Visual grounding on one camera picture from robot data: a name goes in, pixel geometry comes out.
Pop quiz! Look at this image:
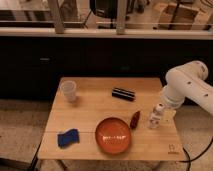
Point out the cardboard box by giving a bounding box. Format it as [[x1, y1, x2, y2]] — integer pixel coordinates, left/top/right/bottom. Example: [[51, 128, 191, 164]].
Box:
[[156, 3, 198, 30]]

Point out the dark red oblong object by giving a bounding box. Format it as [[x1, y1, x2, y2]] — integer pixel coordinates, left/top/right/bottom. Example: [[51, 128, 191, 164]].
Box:
[[130, 111, 140, 129]]

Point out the clear plastic bottle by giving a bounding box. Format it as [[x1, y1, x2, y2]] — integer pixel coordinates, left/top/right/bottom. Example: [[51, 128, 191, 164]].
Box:
[[149, 103, 165, 129]]

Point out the black office chair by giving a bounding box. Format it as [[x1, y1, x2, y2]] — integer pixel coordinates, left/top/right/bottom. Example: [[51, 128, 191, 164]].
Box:
[[89, 0, 118, 19]]

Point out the black cable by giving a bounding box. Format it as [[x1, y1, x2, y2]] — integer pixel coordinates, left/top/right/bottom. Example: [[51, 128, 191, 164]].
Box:
[[181, 136, 213, 171]]

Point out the translucent plastic cup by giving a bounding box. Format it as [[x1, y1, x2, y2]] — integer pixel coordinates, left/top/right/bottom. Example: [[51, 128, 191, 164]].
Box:
[[60, 80, 77, 102]]

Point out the blue sponge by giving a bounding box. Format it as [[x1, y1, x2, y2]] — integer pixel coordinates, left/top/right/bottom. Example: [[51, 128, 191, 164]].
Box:
[[57, 129, 80, 148]]

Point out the wooden table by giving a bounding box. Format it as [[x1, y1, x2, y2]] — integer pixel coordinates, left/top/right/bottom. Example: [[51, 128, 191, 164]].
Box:
[[38, 77, 184, 161]]

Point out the black rectangular case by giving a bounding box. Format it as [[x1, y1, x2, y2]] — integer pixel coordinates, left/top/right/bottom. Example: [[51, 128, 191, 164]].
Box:
[[112, 88, 135, 101]]

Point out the orange ceramic bowl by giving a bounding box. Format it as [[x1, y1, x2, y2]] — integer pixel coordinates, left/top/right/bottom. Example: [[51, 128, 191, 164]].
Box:
[[95, 117, 132, 154]]

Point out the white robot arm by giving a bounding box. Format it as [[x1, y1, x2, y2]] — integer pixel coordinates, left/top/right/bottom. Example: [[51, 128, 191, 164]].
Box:
[[161, 61, 213, 116]]

